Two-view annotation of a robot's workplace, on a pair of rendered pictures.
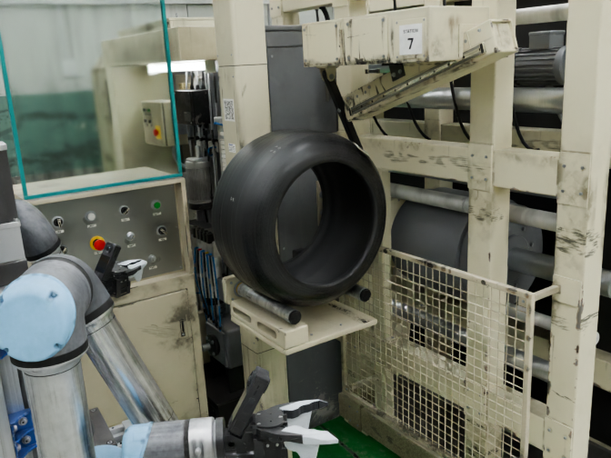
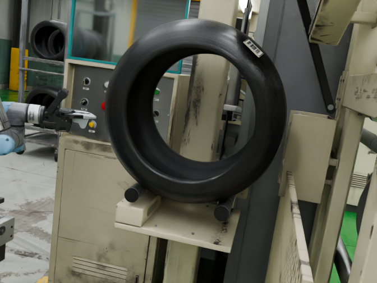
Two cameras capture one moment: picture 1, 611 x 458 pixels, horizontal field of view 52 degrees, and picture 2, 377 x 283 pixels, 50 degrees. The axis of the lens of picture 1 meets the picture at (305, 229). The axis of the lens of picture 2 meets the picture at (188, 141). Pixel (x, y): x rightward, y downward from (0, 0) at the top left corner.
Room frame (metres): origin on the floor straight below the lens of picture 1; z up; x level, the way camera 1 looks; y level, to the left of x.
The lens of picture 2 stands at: (1.04, -0.88, 1.30)
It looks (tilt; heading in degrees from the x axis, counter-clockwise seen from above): 10 degrees down; 44
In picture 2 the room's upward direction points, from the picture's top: 8 degrees clockwise
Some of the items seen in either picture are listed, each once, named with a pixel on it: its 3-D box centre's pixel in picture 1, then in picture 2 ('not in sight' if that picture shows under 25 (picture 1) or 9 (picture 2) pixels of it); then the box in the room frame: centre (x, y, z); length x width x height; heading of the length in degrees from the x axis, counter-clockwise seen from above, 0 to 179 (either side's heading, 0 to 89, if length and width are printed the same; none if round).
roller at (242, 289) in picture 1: (266, 302); (148, 181); (1.92, 0.14, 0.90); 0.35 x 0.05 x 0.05; 34
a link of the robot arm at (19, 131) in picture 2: not in sight; (12, 137); (1.67, 0.68, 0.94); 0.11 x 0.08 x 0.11; 56
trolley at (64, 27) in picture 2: not in sight; (68, 78); (3.65, 3.99, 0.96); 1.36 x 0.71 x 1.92; 30
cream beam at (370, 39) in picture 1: (386, 40); not in sight; (2.06, -0.29, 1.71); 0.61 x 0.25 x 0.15; 34
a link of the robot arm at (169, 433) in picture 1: (158, 446); not in sight; (0.93, 0.27, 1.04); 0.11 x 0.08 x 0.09; 94
